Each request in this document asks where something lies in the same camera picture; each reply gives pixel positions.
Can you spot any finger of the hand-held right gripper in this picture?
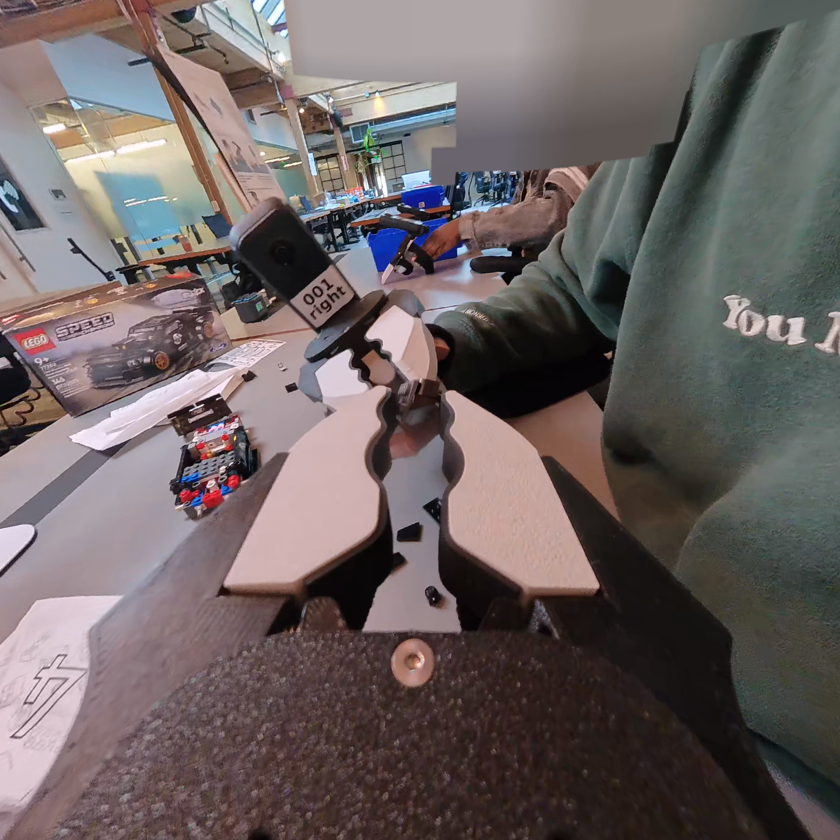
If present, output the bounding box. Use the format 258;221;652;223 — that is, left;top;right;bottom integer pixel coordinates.
318;357;393;417
351;306;438;396

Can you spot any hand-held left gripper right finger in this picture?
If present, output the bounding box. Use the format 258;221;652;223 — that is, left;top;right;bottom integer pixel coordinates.
437;390;602;630

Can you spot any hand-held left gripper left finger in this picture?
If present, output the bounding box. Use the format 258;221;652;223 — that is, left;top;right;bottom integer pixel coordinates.
223;385;396;630

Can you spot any lego car model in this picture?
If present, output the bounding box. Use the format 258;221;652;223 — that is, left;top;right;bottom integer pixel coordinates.
168;420;261;521

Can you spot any another person's forearm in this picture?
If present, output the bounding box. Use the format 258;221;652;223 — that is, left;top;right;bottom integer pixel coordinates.
459;167;595;254

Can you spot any person's right forearm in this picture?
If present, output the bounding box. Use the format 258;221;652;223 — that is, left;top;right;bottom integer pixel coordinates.
433;226;634;421

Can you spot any black stickered lego panel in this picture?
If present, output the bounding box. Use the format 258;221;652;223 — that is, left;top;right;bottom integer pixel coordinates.
167;401;235;440

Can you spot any lego set box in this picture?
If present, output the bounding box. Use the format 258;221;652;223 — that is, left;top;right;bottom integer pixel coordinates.
0;274;222;419

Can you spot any small printed paper sheet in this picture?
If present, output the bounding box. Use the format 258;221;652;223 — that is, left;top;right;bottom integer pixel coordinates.
223;339;287;369

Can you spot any black office chair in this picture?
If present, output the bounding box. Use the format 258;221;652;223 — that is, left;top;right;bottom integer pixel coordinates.
469;252;533;277

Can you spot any hanging white banner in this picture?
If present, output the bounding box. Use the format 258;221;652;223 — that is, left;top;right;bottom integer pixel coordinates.
157;49;277;206

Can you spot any printed white paper bag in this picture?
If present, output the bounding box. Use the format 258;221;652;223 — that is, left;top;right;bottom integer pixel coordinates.
0;595;126;816

